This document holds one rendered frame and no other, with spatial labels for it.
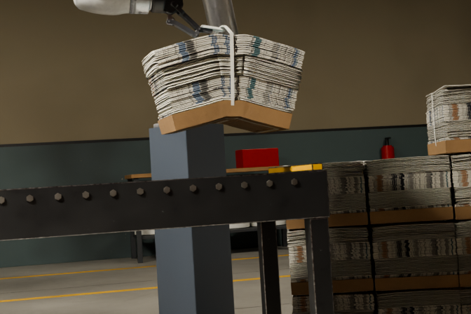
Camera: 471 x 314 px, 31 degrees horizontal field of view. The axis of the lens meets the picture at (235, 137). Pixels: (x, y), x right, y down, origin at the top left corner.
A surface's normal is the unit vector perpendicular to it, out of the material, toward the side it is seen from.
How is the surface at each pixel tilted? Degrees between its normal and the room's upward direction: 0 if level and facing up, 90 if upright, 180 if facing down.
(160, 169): 90
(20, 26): 90
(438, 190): 90
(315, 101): 90
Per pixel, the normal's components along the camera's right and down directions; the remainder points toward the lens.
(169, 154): -0.68, 0.00
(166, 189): 0.22, -0.06
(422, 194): -0.09, -0.04
